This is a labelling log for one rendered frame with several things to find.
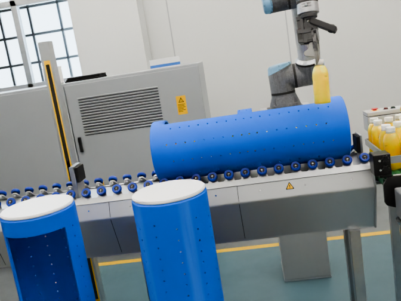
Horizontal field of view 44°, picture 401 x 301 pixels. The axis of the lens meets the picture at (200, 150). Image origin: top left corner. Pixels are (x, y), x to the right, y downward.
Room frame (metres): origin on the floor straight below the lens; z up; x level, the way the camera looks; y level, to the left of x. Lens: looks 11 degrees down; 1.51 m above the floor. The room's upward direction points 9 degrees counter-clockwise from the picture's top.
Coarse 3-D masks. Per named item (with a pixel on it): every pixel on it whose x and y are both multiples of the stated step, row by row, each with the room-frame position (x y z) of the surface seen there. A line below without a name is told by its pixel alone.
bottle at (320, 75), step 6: (318, 66) 2.05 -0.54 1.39; (324, 66) 2.05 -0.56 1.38; (312, 72) 2.07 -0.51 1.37; (318, 72) 2.03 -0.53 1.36; (324, 72) 2.03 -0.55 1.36; (312, 78) 2.06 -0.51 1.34; (318, 78) 2.03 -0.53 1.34; (324, 78) 2.03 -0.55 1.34; (318, 84) 2.03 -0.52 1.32; (324, 84) 2.02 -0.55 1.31; (318, 90) 2.02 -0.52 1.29; (324, 90) 2.02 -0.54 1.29; (318, 96) 2.02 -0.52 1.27; (324, 96) 2.01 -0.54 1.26; (330, 96) 2.03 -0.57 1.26; (318, 102) 2.02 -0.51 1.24; (324, 102) 2.01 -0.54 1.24; (330, 102) 2.03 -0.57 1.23
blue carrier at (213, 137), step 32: (160, 128) 2.21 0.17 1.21; (192, 128) 2.17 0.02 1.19; (224, 128) 2.14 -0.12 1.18; (256, 128) 2.11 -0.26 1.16; (288, 128) 2.09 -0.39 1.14; (320, 128) 2.07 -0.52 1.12; (160, 160) 2.15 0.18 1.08; (192, 160) 2.14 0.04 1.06; (224, 160) 2.13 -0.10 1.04; (256, 160) 2.12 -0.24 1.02; (288, 160) 2.12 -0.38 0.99; (320, 160) 2.14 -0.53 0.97
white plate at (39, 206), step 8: (32, 200) 1.95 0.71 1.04; (40, 200) 1.93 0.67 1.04; (48, 200) 1.91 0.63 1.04; (56, 200) 1.89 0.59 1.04; (64, 200) 1.87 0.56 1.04; (72, 200) 1.86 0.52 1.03; (8, 208) 1.87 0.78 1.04; (16, 208) 1.86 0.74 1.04; (24, 208) 1.84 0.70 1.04; (32, 208) 1.82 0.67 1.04; (40, 208) 1.80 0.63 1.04; (48, 208) 1.78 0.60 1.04; (56, 208) 1.77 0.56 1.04; (0, 216) 1.79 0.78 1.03; (8, 216) 1.76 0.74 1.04; (16, 216) 1.74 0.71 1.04; (24, 216) 1.73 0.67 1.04; (32, 216) 1.72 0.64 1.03; (40, 216) 1.73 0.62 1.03
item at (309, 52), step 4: (312, 44) 2.06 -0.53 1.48; (312, 48) 2.06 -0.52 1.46; (304, 52) 2.07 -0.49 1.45; (308, 52) 2.06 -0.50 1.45; (312, 52) 2.05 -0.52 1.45; (316, 52) 2.04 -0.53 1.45; (308, 56) 2.06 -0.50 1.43; (312, 56) 2.05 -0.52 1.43; (316, 56) 2.04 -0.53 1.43; (316, 60) 2.04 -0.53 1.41
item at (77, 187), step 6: (78, 162) 2.39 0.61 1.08; (72, 168) 2.30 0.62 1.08; (78, 168) 2.31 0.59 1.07; (72, 174) 2.30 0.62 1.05; (78, 174) 2.30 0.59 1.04; (84, 174) 2.37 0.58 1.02; (72, 180) 2.30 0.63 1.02; (78, 180) 2.30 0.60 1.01; (78, 186) 2.31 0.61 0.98; (84, 186) 2.38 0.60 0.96; (78, 192) 2.30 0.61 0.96
